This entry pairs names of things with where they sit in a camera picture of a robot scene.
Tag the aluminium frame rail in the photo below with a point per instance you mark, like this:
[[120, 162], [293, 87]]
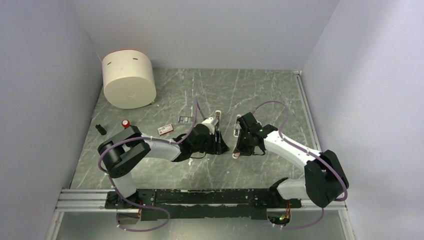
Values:
[[272, 96]]

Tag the small black cylinder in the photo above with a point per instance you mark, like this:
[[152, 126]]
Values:
[[101, 129]]

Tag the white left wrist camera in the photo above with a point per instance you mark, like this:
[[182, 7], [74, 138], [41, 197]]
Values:
[[211, 124]]

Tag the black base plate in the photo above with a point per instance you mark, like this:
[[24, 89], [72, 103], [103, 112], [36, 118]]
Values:
[[250, 203]]

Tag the cream cylindrical container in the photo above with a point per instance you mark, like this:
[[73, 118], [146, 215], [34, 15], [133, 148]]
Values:
[[128, 79]]

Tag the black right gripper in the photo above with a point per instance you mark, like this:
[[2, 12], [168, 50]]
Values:
[[240, 148]]

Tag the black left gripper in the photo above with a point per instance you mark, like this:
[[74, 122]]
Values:
[[218, 147]]

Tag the red capped black bottle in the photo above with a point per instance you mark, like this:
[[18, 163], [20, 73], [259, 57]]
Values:
[[126, 124]]

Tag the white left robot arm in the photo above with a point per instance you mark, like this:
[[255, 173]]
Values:
[[125, 150]]

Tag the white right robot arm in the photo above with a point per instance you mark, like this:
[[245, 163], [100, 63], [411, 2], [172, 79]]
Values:
[[323, 180]]

